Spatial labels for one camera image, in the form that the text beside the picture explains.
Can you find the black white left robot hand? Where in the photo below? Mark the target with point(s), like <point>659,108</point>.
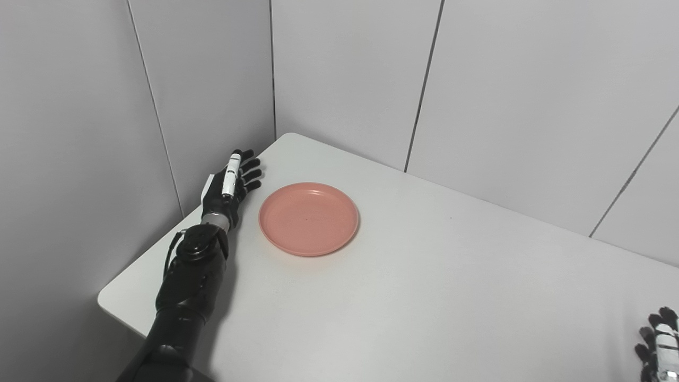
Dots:
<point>217,204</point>

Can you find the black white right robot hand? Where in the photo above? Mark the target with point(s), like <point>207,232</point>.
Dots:
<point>666,345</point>

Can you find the pink round plate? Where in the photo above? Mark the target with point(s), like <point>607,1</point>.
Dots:
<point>308,220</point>

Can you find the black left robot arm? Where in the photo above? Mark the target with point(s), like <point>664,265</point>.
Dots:
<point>191,286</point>

